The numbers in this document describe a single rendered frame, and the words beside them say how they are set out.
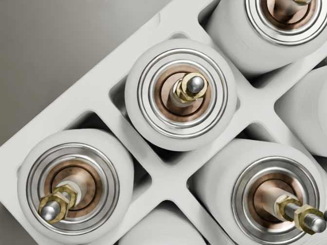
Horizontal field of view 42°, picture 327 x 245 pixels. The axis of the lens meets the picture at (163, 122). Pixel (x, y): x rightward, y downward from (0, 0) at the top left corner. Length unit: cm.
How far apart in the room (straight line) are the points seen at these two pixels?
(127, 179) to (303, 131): 18
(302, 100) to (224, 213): 14
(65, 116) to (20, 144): 5
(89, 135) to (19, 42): 30
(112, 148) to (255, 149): 12
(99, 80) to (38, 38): 22
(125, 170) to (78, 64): 29
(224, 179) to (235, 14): 14
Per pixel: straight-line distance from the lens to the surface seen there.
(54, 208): 26
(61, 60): 62
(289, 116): 46
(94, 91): 43
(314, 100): 40
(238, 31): 38
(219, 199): 37
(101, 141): 36
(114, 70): 43
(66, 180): 33
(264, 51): 38
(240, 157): 37
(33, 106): 62
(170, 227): 40
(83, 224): 36
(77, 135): 36
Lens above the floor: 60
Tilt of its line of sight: 87 degrees down
